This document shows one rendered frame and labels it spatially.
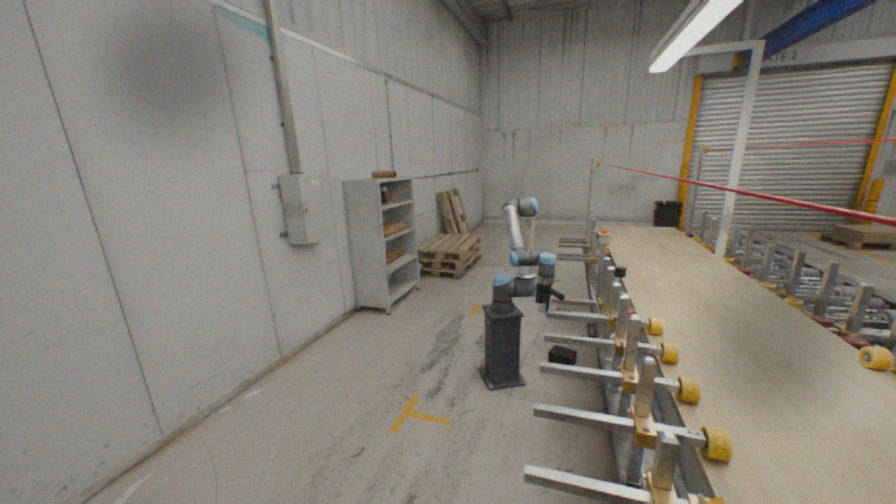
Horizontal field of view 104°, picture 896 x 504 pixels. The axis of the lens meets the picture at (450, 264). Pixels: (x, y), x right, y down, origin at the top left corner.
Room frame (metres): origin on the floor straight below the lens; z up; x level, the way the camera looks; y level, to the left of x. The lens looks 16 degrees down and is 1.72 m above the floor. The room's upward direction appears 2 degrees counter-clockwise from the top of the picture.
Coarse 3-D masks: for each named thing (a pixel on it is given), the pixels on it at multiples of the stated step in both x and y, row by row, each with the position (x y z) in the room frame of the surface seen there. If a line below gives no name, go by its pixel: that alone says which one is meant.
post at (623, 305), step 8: (624, 296) 1.35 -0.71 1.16; (624, 304) 1.34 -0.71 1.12; (624, 312) 1.34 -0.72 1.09; (624, 320) 1.34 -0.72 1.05; (616, 328) 1.36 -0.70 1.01; (624, 328) 1.34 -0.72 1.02; (616, 336) 1.35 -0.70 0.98; (624, 336) 1.34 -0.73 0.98; (616, 360) 1.34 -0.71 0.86; (616, 368) 1.34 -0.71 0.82; (616, 384) 1.34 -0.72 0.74
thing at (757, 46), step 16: (688, 16) 2.14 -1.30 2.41; (672, 32) 2.41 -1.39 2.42; (656, 48) 2.84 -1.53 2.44; (704, 48) 2.87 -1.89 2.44; (720, 48) 2.84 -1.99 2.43; (736, 48) 2.81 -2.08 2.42; (752, 48) 2.79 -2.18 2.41; (752, 64) 2.77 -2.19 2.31; (752, 80) 2.76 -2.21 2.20; (752, 96) 2.76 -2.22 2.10; (736, 144) 2.79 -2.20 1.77; (736, 160) 2.77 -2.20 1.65; (736, 176) 2.76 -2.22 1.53; (720, 224) 2.81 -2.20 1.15; (720, 240) 2.77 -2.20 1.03; (720, 256) 2.76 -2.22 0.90
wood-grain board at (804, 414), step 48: (624, 240) 3.43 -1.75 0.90; (672, 240) 3.36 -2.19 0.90; (624, 288) 2.16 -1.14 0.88; (672, 288) 2.07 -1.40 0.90; (720, 288) 2.05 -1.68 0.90; (672, 336) 1.47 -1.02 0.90; (720, 336) 1.45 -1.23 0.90; (768, 336) 1.44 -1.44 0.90; (816, 336) 1.42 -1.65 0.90; (720, 384) 1.10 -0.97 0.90; (768, 384) 1.09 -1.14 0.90; (816, 384) 1.08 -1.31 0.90; (864, 384) 1.07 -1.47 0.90; (768, 432) 0.86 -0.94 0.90; (816, 432) 0.86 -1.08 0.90; (864, 432) 0.85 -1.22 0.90; (720, 480) 0.71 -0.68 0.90; (768, 480) 0.70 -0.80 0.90; (816, 480) 0.70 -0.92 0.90; (864, 480) 0.69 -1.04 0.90
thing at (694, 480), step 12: (612, 264) 3.23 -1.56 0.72; (660, 396) 1.34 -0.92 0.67; (660, 408) 1.32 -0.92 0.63; (672, 408) 1.18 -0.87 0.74; (672, 420) 1.16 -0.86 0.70; (684, 456) 1.00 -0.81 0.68; (684, 468) 0.98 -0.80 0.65; (696, 468) 0.90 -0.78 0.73; (696, 480) 0.89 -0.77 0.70; (696, 492) 0.87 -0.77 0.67; (708, 492) 0.80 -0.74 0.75
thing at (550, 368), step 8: (544, 368) 1.16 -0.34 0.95; (552, 368) 1.15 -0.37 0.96; (560, 368) 1.15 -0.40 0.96; (568, 368) 1.14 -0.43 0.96; (576, 368) 1.14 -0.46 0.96; (584, 368) 1.14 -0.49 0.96; (568, 376) 1.14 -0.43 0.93; (576, 376) 1.13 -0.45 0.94; (584, 376) 1.12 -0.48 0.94; (592, 376) 1.11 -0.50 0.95; (600, 376) 1.10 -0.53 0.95; (608, 376) 1.09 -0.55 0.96; (616, 376) 1.09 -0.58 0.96; (656, 384) 1.04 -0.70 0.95; (664, 384) 1.03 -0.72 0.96; (672, 384) 1.03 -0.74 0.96
